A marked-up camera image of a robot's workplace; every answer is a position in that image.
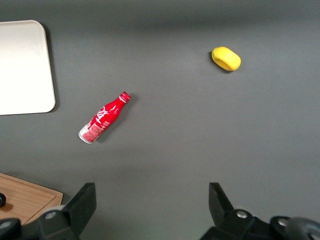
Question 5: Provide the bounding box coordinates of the red coke bottle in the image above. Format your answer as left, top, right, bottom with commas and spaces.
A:
78, 91, 132, 145

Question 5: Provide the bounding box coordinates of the beige plastic tray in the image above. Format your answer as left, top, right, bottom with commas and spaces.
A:
0, 19, 56, 116

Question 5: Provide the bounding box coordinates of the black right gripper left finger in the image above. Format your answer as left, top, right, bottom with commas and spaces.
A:
37, 182, 97, 240

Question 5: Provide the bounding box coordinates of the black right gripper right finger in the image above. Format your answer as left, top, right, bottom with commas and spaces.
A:
199, 182, 275, 240

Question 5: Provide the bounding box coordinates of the wooden drawer cabinet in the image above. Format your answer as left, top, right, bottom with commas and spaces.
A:
0, 172, 64, 226

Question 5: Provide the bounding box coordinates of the wooden lower drawer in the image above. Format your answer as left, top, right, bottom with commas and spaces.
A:
0, 176, 57, 225

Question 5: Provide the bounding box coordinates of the yellow lemon-shaped object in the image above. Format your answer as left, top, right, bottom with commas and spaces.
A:
211, 46, 242, 72

